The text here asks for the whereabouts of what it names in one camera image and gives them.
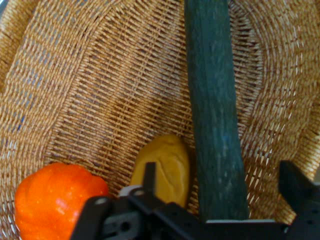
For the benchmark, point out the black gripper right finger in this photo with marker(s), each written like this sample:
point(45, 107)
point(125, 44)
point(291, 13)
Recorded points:
point(305, 210)

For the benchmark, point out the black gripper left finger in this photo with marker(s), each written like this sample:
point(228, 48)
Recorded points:
point(140, 220)

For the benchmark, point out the dark green toy cucumber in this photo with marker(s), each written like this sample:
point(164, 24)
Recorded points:
point(215, 112)

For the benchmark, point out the brown toy potato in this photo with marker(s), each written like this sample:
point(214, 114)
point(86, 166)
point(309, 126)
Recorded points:
point(172, 170)

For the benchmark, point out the woven wicker basket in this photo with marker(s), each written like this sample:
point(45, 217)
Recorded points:
point(100, 87)

